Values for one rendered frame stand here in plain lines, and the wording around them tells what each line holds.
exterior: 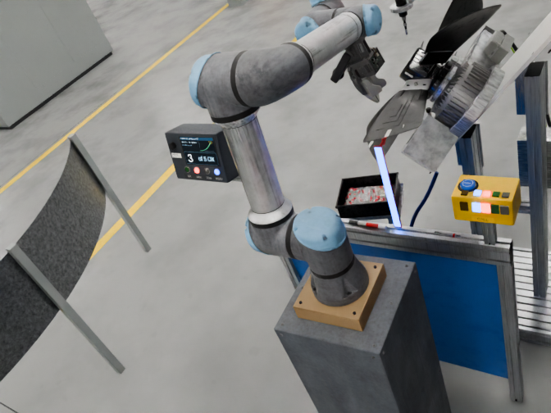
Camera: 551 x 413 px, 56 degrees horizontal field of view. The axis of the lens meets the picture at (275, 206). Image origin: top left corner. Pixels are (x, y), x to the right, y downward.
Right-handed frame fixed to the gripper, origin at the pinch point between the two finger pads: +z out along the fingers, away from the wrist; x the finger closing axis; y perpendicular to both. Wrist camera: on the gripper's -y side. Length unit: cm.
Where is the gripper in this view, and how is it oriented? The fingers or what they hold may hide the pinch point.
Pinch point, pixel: (374, 99)
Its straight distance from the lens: 163.2
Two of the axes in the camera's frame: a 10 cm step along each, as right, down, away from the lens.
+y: 6.8, -1.1, -7.3
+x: 4.9, -6.7, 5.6
